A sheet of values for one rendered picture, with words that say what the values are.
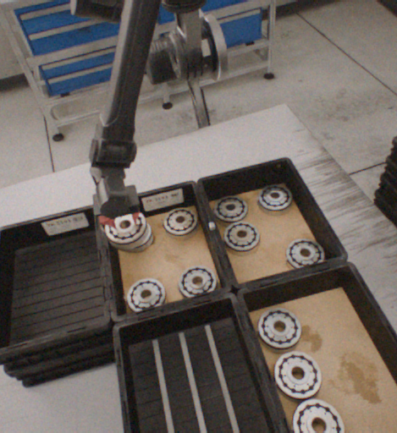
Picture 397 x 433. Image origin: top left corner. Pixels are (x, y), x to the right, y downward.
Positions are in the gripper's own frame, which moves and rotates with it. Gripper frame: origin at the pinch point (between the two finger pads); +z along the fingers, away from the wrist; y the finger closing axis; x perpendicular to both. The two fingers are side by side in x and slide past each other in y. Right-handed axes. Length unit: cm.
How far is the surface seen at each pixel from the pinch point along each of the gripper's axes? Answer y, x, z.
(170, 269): 7.8, -3.5, 21.3
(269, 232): 38.6, 0.0, 21.6
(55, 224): -22.0, 18.0, 15.1
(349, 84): 165, 165, 113
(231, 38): 85, 197, 75
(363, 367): 45, -42, 20
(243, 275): 26.8, -11.4, 21.1
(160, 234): 7.2, 9.6, 21.9
